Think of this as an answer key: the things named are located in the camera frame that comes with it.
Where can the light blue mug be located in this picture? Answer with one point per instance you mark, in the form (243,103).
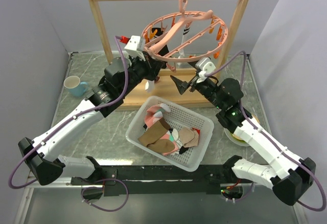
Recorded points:
(75,86)

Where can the pink round clip hanger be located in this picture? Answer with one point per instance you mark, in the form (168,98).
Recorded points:
(160,32)

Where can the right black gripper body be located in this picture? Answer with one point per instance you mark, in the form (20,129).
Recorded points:
(207,88)

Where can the yellow bowl on plate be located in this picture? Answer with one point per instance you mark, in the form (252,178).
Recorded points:
(249,131)

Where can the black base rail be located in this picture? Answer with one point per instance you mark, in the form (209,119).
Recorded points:
(153,179)

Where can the pile of socks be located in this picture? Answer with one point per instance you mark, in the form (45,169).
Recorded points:
(162,138)

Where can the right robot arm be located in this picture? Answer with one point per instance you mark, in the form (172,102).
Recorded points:
(288,175)

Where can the white plastic basket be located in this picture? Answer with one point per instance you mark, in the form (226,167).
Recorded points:
(178,118)

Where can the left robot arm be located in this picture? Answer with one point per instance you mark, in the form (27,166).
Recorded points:
(43,153)

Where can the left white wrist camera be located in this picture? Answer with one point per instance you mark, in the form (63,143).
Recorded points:
(135,47)

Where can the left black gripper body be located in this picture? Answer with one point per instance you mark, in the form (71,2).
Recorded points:
(139,70)

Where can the wooden hanger rack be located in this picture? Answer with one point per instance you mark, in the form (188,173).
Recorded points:
(164,87)

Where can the aluminium frame rail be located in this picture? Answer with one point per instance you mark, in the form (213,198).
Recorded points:
(244,170)

